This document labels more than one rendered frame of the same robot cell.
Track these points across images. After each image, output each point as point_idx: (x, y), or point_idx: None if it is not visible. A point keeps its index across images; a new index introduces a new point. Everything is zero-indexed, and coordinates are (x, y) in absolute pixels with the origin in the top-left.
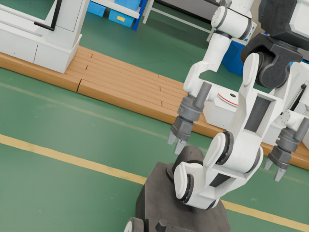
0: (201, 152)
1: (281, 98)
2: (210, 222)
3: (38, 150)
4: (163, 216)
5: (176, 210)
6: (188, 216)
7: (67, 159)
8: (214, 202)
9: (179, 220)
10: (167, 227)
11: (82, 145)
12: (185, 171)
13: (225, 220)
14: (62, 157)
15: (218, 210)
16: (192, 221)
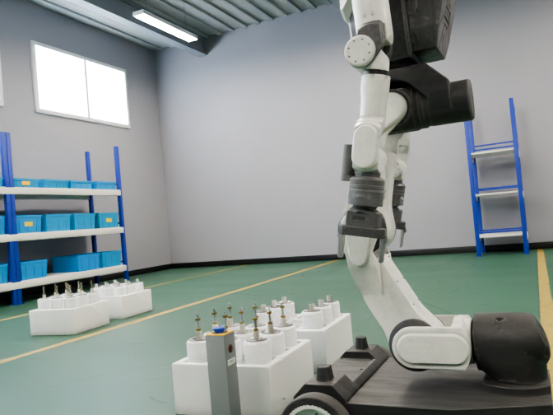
0: (513, 318)
1: None
2: (395, 391)
3: (550, 366)
4: (397, 365)
5: (414, 372)
6: (402, 378)
7: (552, 378)
8: (391, 340)
9: (392, 372)
10: (364, 350)
11: None
12: (440, 314)
13: (401, 403)
14: (552, 375)
15: (429, 401)
16: (393, 380)
